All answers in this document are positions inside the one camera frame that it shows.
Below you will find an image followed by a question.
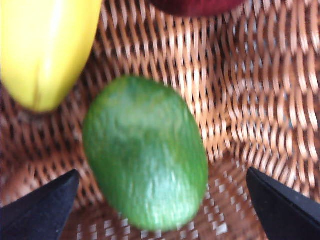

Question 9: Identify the yellow banana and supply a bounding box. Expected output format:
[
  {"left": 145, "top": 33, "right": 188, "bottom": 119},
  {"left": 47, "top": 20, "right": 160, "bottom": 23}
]
[{"left": 0, "top": 0, "right": 104, "bottom": 114}]

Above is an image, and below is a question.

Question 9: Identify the dark red plum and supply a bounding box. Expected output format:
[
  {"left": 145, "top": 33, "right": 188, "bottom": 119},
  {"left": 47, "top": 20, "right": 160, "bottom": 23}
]
[{"left": 149, "top": 0, "right": 247, "bottom": 18}]

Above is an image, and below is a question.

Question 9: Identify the brown wicker basket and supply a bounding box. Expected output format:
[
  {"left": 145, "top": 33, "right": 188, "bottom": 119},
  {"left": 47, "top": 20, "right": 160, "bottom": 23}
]
[{"left": 0, "top": 0, "right": 320, "bottom": 240}]

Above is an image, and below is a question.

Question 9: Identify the green avocado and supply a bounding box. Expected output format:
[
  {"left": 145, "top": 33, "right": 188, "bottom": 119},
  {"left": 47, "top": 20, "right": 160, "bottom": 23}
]
[{"left": 82, "top": 75, "right": 210, "bottom": 232}]

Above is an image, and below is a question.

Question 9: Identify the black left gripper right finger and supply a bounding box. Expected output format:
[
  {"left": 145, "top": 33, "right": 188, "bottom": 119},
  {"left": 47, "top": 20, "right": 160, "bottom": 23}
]
[{"left": 245, "top": 166, "right": 320, "bottom": 240}]

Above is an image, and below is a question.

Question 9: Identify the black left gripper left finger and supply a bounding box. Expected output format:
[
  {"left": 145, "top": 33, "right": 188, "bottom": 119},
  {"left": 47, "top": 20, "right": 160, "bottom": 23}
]
[{"left": 0, "top": 169, "right": 80, "bottom": 240}]

